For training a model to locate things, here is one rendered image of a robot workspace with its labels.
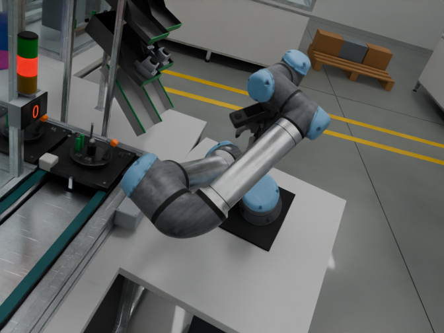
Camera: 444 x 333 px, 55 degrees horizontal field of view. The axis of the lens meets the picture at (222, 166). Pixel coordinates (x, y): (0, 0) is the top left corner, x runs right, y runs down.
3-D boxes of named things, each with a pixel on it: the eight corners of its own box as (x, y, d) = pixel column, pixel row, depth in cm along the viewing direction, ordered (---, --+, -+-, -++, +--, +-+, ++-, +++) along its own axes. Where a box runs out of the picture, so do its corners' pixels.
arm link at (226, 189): (182, 259, 93) (337, 109, 100) (148, 222, 95) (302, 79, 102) (190, 263, 104) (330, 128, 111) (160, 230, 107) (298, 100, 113)
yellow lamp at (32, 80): (40, 89, 119) (41, 73, 116) (30, 96, 115) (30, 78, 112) (24, 83, 119) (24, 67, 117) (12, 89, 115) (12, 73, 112)
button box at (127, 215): (156, 194, 152) (160, 180, 149) (133, 231, 135) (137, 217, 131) (138, 187, 153) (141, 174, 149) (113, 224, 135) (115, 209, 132)
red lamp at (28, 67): (41, 73, 116) (41, 55, 114) (30, 78, 112) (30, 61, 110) (24, 67, 117) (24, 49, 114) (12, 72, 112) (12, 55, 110)
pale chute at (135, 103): (154, 124, 174) (162, 121, 172) (137, 137, 164) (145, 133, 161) (119, 61, 168) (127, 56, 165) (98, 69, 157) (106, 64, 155)
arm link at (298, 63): (279, 50, 110) (296, 44, 116) (261, 83, 118) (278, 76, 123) (302, 69, 108) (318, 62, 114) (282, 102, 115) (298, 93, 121)
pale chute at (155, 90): (166, 110, 187) (174, 106, 185) (150, 121, 176) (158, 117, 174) (134, 50, 180) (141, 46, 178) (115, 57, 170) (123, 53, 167)
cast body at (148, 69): (153, 76, 162) (163, 63, 158) (149, 81, 158) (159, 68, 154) (135, 61, 160) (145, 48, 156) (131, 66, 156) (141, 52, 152)
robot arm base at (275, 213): (287, 193, 153) (289, 186, 144) (272, 232, 150) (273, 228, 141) (248, 178, 156) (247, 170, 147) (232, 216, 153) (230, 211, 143)
